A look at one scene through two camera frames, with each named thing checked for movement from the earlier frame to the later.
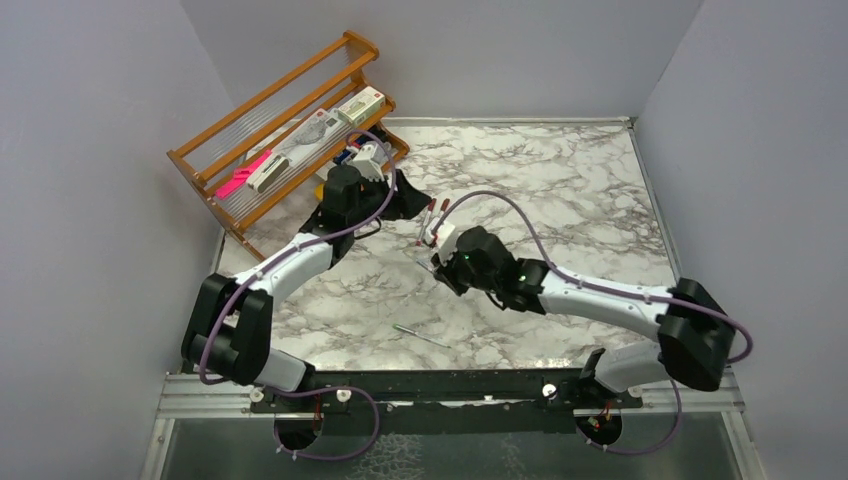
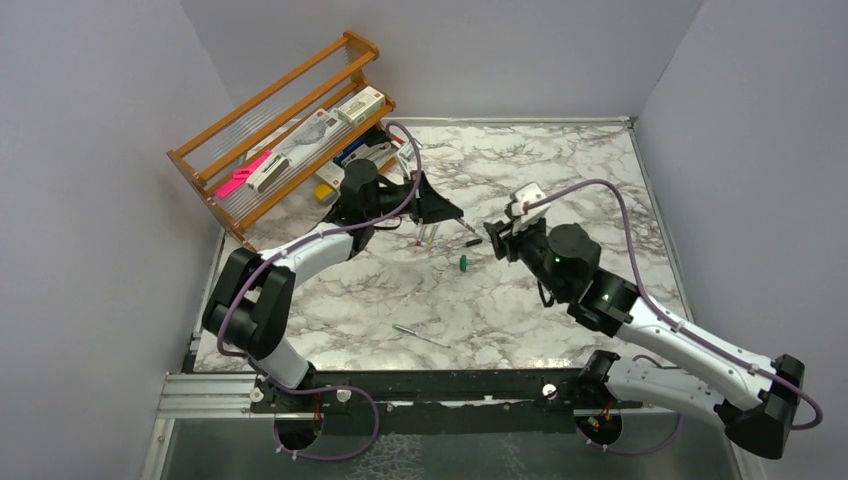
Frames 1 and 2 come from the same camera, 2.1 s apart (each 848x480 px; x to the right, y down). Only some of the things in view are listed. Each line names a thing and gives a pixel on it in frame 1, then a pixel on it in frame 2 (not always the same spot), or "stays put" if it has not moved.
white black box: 269,174 stays put
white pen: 402,328 stays put
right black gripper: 445,272 → 507,245
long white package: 320,133 stays put
